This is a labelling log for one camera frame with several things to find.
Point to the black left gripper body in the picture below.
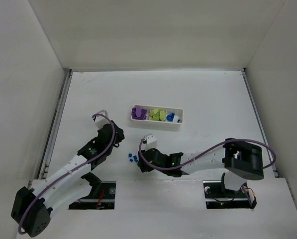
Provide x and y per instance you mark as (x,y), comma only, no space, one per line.
(116,134)

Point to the green square lego brick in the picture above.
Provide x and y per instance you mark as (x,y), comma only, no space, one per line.
(152,117)

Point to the purple lego brick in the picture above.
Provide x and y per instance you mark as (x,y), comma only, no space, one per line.
(133,114)

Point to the green curved lego piece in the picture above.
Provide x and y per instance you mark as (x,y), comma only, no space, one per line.
(159,117)

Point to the blue arch lego piece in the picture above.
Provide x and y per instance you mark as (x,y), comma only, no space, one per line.
(170,117)

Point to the green curved lego with studs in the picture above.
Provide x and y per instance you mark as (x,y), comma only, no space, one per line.
(162,112)

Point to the purple lego plate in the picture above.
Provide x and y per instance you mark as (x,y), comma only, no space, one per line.
(143,115)

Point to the green lego brick with step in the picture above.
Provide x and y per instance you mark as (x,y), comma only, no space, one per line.
(154,111)

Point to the purple oval lego piece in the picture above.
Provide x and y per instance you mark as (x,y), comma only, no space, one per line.
(138,111)

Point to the pile of small blue legos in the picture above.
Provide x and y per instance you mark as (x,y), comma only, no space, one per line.
(132,157)

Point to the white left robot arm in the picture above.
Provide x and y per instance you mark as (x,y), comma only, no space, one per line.
(34,208)

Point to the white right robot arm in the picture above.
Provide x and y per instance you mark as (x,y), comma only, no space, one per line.
(242,160)

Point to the white divided sorting tray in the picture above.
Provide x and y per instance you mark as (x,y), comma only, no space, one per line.
(178,120)

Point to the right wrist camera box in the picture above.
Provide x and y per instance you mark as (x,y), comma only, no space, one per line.
(149,142)

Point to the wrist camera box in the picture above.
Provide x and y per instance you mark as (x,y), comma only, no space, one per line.
(101,118)
(149,142)

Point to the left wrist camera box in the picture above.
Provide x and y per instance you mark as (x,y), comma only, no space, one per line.
(101,118)

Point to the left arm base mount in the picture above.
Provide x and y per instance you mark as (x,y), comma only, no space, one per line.
(100,197)

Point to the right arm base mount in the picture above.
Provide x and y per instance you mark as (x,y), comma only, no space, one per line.
(217,197)

